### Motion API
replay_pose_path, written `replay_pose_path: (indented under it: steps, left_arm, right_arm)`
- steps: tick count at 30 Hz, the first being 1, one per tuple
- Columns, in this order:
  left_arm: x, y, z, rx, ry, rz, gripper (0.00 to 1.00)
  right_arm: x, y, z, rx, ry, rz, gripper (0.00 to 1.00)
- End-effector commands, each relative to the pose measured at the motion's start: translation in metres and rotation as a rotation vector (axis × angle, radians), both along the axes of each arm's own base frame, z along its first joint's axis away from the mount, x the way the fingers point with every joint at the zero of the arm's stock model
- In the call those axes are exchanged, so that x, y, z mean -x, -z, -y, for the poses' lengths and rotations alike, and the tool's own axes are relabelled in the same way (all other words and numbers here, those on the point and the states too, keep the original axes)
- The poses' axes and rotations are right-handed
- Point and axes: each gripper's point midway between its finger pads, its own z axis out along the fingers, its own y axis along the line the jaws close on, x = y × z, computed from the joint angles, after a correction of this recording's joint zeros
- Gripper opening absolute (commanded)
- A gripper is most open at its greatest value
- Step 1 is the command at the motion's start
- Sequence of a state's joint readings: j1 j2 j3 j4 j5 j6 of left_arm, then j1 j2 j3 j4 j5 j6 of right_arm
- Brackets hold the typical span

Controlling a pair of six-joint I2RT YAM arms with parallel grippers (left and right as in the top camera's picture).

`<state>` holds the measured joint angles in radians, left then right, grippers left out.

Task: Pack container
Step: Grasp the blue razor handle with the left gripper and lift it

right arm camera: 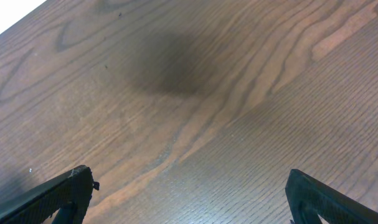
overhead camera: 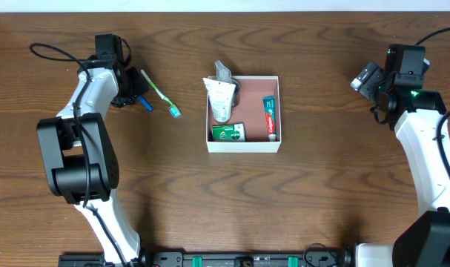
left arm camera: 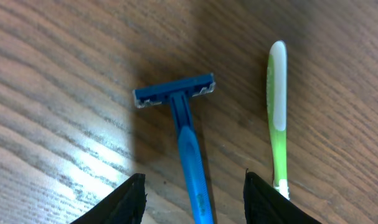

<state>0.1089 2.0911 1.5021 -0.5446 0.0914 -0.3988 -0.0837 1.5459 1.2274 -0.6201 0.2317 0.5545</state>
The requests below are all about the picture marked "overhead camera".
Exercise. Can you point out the clear pump soap bottle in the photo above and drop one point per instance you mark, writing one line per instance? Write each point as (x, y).
(223, 74)

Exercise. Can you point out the green white toothbrush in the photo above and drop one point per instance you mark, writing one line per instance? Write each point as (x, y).
(173, 108)

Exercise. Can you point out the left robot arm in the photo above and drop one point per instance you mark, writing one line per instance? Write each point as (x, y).
(79, 160)

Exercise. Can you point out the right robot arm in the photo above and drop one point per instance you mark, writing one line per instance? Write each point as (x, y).
(419, 119)

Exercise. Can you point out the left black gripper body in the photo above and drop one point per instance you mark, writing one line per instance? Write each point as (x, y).
(134, 86)

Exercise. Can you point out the green soap bar box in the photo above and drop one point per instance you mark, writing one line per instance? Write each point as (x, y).
(229, 133)

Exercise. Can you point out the white lotion tube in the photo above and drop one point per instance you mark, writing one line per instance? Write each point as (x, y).
(221, 96)

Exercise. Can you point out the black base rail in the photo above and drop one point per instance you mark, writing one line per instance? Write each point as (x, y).
(317, 258)

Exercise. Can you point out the Colgate toothpaste tube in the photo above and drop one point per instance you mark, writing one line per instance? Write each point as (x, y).
(269, 106)

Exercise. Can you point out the white cardboard box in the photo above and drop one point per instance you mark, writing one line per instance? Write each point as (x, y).
(251, 113)

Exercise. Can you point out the blue disposable razor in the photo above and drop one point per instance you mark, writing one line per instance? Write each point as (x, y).
(145, 103)

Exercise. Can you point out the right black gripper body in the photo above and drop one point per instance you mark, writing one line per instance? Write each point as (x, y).
(375, 91)

